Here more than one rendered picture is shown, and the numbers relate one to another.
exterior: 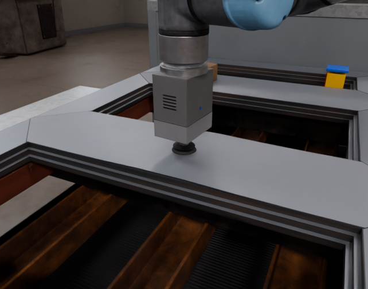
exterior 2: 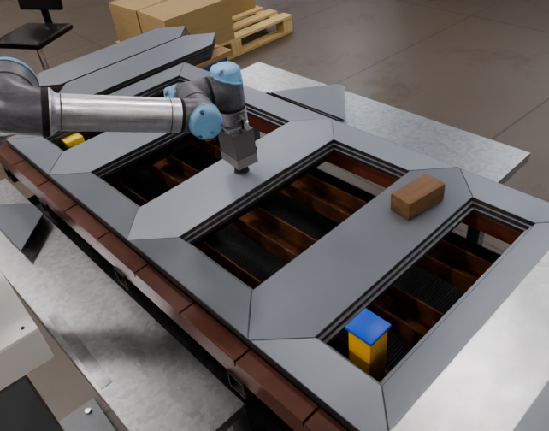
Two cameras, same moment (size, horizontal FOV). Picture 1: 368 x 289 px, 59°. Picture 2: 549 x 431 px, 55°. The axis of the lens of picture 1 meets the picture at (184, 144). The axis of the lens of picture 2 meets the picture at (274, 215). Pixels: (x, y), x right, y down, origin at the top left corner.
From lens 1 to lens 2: 1.63 m
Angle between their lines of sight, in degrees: 91
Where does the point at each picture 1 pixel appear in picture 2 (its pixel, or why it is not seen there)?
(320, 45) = not seen: hidden behind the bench
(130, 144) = (262, 153)
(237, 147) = (230, 191)
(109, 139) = (275, 146)
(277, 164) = (201, 201)
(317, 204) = (161, 201)
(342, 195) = (159, 212)
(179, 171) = (218, 165)
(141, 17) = not seen: outside the picture
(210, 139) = (248, 182)
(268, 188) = (183, 190)
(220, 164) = (215, 180)
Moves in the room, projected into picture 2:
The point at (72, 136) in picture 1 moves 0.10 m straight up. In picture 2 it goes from (288, 134) to (286, 104)
